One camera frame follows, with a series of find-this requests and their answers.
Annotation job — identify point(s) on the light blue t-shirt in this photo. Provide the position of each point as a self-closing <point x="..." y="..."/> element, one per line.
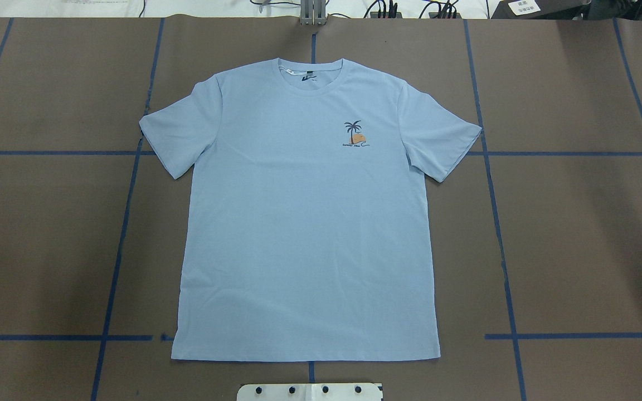
<point x="308" y="235"/>

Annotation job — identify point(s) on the black box with label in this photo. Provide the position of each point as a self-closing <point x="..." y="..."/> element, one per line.
<point x="548" y="10"/>

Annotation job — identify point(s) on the grey metal camera post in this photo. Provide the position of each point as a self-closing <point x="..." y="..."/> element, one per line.
<point x="313" y="12"/>

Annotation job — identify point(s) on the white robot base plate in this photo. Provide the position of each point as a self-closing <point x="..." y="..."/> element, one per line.
<point x="311" y="391"/>

